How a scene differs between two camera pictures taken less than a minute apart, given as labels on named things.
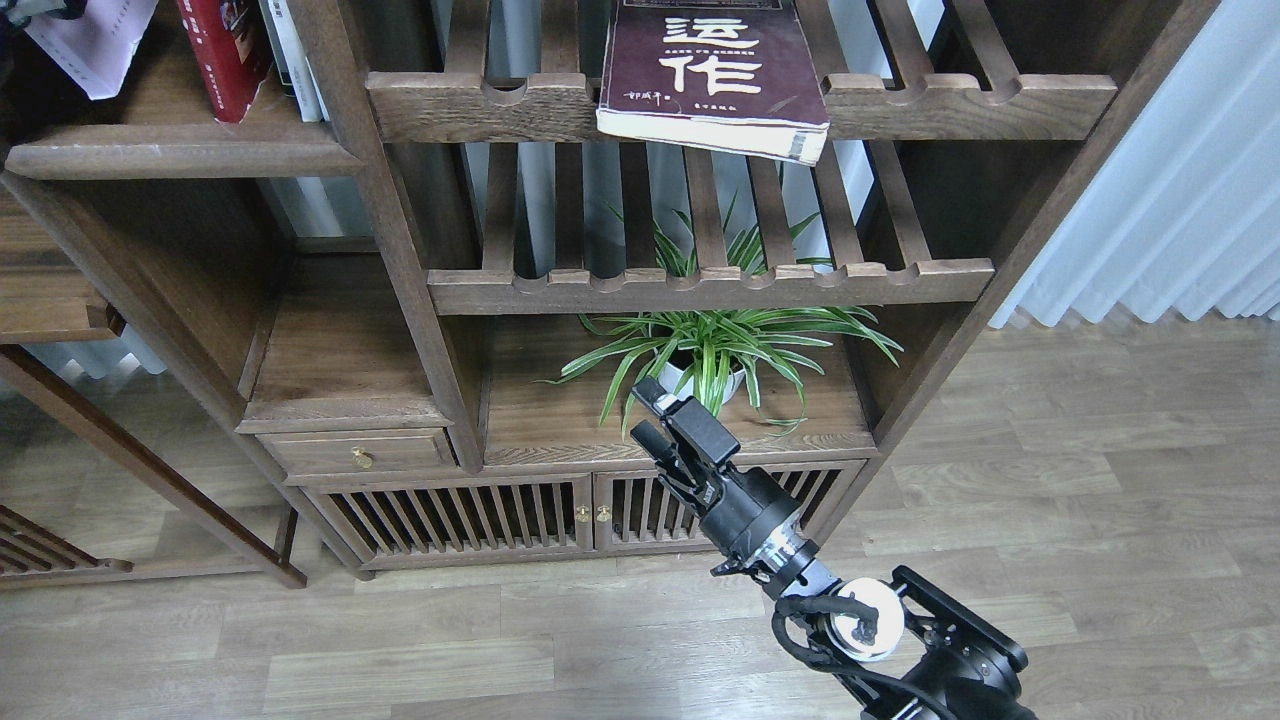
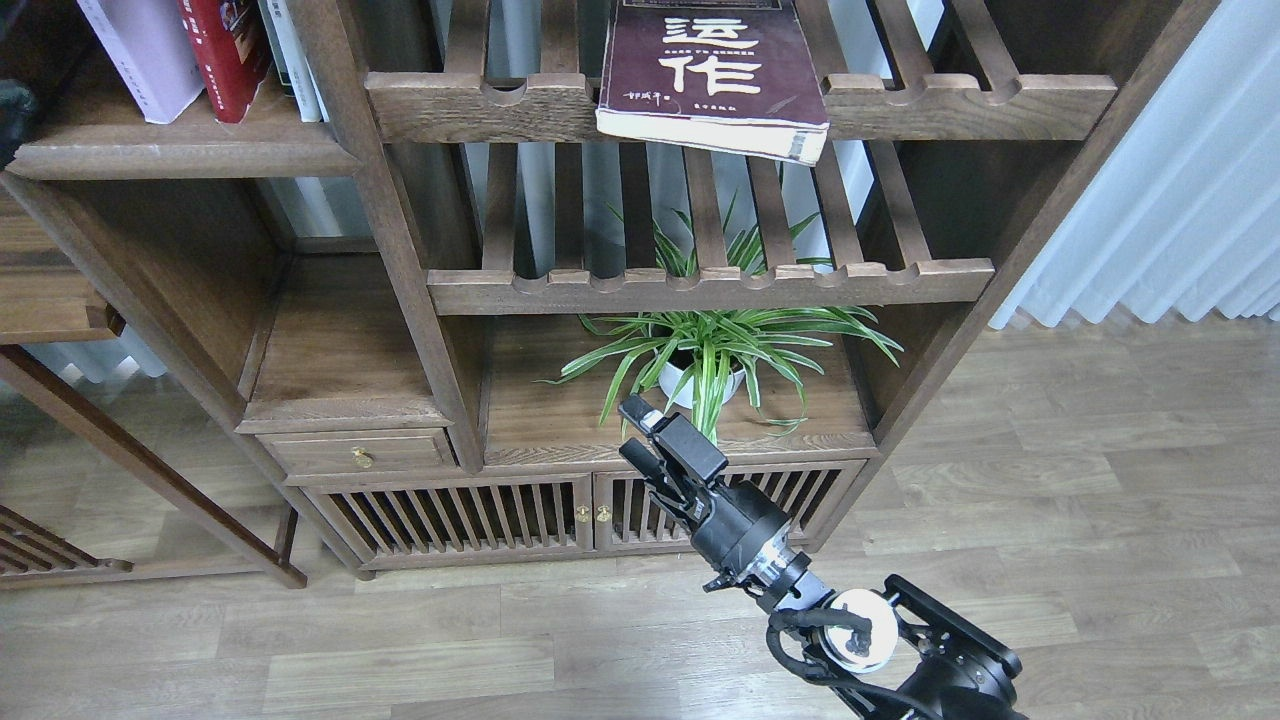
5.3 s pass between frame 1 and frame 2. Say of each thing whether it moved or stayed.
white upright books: stayed
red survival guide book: stayed
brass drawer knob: stayed
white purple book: moved
